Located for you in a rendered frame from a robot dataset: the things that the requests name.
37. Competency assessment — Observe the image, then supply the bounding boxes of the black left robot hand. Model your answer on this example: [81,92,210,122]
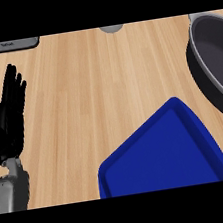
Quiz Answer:
[0,61,39,166]

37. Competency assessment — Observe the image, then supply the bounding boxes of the blue tray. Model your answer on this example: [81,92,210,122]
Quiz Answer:
[86,89,223,200]

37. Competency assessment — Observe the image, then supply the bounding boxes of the dark grey pot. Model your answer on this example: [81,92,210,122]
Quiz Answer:
[179,9,223,131]

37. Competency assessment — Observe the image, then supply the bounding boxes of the grey flat appliance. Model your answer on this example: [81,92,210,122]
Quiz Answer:
[0,36,42,54]

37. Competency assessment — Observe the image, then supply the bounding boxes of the grey round object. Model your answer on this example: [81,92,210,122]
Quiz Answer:
[99,24,126,36]

